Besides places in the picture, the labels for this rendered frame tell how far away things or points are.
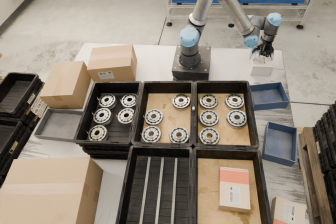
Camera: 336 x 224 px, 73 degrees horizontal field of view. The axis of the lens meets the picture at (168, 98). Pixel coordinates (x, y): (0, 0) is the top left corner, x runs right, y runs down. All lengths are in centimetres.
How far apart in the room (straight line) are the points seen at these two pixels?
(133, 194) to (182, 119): 46
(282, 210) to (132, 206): 66
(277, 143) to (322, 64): 171
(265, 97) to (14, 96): 202
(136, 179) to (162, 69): 85
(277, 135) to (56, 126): 136
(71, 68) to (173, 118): 81
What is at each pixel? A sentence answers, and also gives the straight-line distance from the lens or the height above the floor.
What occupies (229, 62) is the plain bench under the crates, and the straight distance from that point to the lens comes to 173.
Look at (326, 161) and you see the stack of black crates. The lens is 200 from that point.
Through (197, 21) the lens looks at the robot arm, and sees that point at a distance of 149.
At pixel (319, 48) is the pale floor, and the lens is 316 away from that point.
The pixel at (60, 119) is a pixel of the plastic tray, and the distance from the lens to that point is 167.
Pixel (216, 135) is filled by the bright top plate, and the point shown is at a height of 86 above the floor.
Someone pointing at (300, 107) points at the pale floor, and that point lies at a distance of 251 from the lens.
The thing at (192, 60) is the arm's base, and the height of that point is 86.
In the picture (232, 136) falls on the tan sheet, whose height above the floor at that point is 83.
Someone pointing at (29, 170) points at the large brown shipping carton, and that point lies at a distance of 133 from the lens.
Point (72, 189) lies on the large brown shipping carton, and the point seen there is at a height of 90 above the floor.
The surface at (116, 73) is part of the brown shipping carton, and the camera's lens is 161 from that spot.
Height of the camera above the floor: 192
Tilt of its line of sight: 53 degrees down
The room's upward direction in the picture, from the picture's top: 10 degrees counter-clockwise
